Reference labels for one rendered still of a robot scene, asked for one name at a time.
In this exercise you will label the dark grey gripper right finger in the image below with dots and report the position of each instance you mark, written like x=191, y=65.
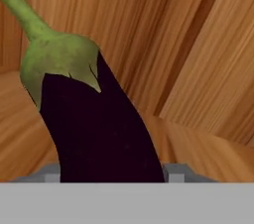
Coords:
x=180, y=172

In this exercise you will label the dark purple eggplant green stem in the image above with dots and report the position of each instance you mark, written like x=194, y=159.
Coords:
x=99, y=129

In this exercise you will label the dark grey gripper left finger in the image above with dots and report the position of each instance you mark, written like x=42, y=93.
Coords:
x=46, y=173

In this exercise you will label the wooden cabinet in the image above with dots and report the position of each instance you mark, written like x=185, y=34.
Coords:
x=185, y=53

